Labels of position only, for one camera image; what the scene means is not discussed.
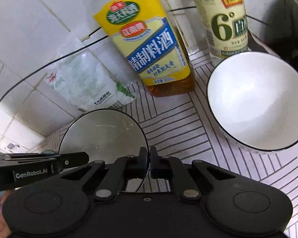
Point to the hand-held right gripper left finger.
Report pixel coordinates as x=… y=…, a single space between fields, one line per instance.
x=142 y=163

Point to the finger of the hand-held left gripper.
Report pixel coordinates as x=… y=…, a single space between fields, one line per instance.
x=75 y=160

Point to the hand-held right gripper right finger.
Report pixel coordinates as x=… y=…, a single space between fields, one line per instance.
x=155 y=164

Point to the white bowl with dark rim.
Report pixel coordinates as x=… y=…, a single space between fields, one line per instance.
x=101 y=133
x=258 y=101

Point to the person's left hand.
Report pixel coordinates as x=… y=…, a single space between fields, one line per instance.
x=1 y=222

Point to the striped tablecloth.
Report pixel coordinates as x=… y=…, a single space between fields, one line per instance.
x=183 y=129

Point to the clear salt bag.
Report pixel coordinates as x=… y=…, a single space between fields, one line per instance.
x=87 y=79

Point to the yellow label cooking wine bottle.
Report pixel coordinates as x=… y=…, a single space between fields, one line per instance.
x=149 y=52

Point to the white vinegar bottle yellow cap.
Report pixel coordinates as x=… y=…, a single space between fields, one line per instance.
x=223 y=22

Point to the black wok with glass lid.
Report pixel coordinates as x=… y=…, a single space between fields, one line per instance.
x=295 y=17

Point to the small white wall label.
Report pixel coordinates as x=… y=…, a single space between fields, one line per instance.
x=13 y=146

